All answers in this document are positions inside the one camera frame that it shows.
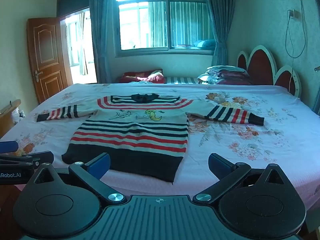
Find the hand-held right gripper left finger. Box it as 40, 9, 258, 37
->
32, 152, 127, 204

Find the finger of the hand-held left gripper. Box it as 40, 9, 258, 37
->
0, 141, 19, 153
0, 151, 55, 167

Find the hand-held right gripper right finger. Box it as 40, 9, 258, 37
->
192, 152, 287, 204

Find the striped knit sweater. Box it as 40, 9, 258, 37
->
36, 93, 265, 183

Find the floral bed sheet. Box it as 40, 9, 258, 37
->
0, 82, 320, 220

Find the wooden furniture piece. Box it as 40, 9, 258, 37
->
0, 99, 22, 138

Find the white plastic bag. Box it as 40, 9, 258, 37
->
11, 108, 26, 123

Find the stack of folded bedding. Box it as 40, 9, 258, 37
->
197, 65, 254, 86

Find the striped mattress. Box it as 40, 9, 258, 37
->
165, 76, 203, 85

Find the brown wooden door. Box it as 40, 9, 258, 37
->
27, 17, 73, 104

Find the folded red blanket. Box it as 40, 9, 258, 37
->
119, 69, 166, 84

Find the red scalloped headboard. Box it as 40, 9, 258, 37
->
237, 44, 302, 97

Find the teal cloth on windowsill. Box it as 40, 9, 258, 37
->
193, 39, 216, 48

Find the blue curtain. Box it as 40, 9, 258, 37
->
88, 0, 117, 84
201, 0, 237, 67

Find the window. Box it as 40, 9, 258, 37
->
114, 0, 217, 57

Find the white cable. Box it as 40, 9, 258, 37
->
287, 57, 296, 93

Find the dark door frame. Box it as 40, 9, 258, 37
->
56, 0, 98, 85

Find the black hanging cable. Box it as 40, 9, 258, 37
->
285, 0, 307, 59

